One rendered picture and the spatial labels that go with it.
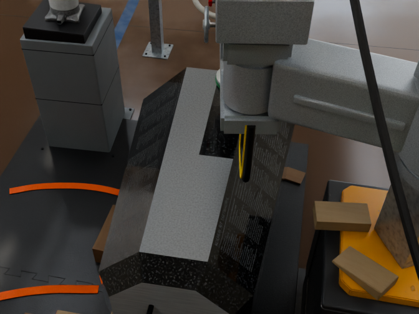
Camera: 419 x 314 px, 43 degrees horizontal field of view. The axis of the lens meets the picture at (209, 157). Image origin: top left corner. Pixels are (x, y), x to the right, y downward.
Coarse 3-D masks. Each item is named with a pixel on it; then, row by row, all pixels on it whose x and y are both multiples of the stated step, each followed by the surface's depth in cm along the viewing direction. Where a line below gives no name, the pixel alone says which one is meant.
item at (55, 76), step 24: (96, 24) 294; (24, 48) 286; (48, 48) 284; (72, 48) 282; (96, 48) 286; (48, 72) 296; (72, 72) 293; (96, 72) 292; (48, 96) 308; (72, 96) 306; (96, 96) 303; (120, 96) 346; (48, 120) 322; (72, 120) 319; (96, 120) 317; (120, 120) 353; (72, 144) 334; (96, 144) 331
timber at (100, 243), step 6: (108, 216) 284; (108, 222) 281; (102, 228) 278; (108, 228) 278; (102, 234) 275; (96, 240) 272; (102, 240) 272; (96, 246) 270; (102, 246) 270; (96, 252) 270; (102, 252) 269; (96, 258) 274
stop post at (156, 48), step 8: (152, 0) 382; (160, 0) 387; (152, 8) 387; (160, 8) 390; (152, 16) 392; (160, 16) 393; (152, 24) 396; (160, 24) 397; (152, 32) 401; (160, 32) 400; (152, 40) 407; (160, 40) 405; (152, 48) 411; (160, 48) 410; (168, 48) 418; (144, 56) 411; (152, 56) 410; (160, 56) 410; (168, 56) 411
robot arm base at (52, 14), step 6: (78, 6) 287; (84, 6) 295; (48, 12) 287; (54, 12) 283; (60, 12) 282; (66, 12) 282; (72, 12) 284; (78, 12) 288; (48, 18) 283; (54, 18) 284; (60, 18) 280; (66, 18) 284; (72, 18) 284; (78, 18) 285
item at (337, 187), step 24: (336, 192) 218; (312, 240) 251; (336, 240) 200; (312, 264) 242; (312, 288) 226; (336, 288) 186; (312, 312) 207; (336, 312) 183; (360, 312) 180; (384, 312) 180; (408, 312) 180
